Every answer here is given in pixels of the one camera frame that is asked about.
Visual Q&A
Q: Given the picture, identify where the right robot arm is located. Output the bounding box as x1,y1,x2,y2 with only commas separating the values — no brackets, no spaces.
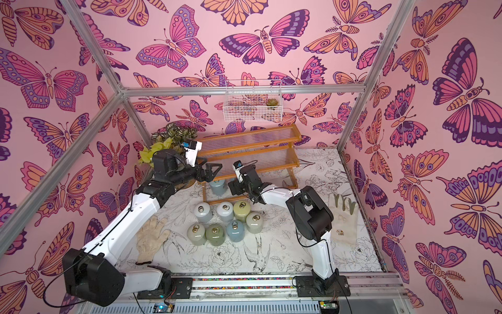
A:
228,161,341,294

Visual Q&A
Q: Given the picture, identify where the cream tea canister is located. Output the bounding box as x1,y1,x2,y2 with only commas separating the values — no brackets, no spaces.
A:
187,223,207,246

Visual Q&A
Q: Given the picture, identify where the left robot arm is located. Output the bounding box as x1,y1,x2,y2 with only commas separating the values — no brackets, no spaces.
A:
62,149,222,307

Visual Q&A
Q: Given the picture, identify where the sage green tea canister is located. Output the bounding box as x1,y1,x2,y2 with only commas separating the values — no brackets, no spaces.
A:
205,224,225,247

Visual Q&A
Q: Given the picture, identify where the pale yellow-green tea canister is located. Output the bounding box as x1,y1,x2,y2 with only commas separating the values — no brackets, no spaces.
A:
233,200,251,223

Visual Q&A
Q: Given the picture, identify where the wooden three-tier shelf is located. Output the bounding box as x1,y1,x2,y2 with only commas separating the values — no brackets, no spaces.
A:
198,124,301,188

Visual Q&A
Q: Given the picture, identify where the white wire wall basket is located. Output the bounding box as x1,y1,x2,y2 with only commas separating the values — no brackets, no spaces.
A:
222,78,284,124

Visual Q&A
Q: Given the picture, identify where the white tea canister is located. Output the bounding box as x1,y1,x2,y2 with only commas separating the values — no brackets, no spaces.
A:
193,202,213,223
216,201,234,223

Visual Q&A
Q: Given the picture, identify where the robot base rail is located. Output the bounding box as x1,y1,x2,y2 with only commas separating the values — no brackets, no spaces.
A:
78,272,413,314

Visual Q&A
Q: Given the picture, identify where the beige work glove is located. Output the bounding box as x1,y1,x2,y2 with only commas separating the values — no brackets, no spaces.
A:
136,215,171,265

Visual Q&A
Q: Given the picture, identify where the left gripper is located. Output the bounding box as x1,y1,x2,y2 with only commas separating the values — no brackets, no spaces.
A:
169,158,222,189

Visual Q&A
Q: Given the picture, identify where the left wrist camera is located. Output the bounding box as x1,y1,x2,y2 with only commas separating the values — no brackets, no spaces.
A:
181,140,203,167

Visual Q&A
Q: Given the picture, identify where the small succulent in basket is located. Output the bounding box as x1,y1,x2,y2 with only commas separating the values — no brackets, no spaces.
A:
266,98,279,107

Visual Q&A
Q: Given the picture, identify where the beige cloth tool pouch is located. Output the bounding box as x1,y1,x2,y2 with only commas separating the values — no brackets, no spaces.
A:
328,193,359,245

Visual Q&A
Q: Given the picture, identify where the striped leaf potted plant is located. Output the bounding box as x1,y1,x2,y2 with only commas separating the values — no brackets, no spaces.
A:
151,122,197,146

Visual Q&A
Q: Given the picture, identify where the pale green tea canister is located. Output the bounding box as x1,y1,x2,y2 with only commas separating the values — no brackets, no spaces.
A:
246,212,264,234

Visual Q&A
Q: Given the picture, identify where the blue tea canister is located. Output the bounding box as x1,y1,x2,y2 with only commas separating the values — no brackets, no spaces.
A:
226,220,245,243
209,179,227,196

